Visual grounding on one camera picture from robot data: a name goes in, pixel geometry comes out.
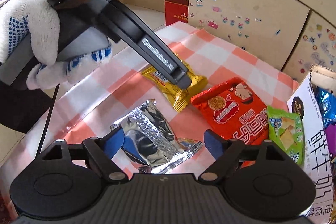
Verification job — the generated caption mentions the silver foil snack packet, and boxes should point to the silver foil snack packet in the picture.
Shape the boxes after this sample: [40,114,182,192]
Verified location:
[110,99,203,173]

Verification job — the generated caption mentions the wooden cabinet with stickers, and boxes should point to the wooden cabinet with stickers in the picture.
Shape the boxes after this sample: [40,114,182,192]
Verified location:
[189,0,335,80]

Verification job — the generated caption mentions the green snack packet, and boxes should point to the green snack packet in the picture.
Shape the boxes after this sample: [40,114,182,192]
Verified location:
[266,106,304,166]

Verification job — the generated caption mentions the red snack packet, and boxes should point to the red snack packet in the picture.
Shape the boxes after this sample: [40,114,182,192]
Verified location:
[191,77,269,145]

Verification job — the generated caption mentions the pink checkered tablecloth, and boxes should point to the pink checkered tablecloth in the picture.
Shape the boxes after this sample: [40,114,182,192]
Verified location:
[1,23,298,219]

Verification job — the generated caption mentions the purple snack packet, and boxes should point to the purple snack packet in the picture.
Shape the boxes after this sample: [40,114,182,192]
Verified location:
[325,121,336,159]

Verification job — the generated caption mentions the white dotted work glove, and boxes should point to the white dotted work glove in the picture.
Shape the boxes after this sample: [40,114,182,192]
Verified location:
[1,0,113,90]

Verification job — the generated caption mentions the small yellow snack packet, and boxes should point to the small yellow snack packet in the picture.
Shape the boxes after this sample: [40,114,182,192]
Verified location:
[141,60,208,113]

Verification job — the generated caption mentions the red gift box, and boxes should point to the red gift box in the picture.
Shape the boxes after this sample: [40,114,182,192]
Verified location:
[165,0,189,26]

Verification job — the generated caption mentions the cardboard milk box tray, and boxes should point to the cardboard milk box tray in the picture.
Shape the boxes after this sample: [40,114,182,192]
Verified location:
[287,65,335,223]

